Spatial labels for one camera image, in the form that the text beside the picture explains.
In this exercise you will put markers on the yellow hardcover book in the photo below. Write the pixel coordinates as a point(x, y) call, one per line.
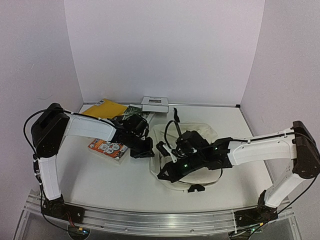
point(105, 109)

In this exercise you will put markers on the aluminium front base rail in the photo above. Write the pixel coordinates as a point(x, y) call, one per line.
point(160, 224)

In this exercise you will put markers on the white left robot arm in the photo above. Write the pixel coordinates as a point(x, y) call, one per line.
point(55, 123)

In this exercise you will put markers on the white box with photo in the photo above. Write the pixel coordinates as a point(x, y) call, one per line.
point(155, 104)

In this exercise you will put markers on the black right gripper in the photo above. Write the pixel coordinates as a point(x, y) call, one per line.
point(178, 162)

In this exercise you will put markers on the beige canvas student bag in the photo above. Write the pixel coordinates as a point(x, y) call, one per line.
point(196, 181)

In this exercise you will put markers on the dark Three Days book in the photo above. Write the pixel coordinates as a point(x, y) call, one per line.
point(135, 109)

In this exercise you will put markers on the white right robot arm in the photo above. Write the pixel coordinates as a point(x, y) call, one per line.
point(295, 144)

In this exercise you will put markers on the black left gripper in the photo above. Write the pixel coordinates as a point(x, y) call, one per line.
point(147, 151)

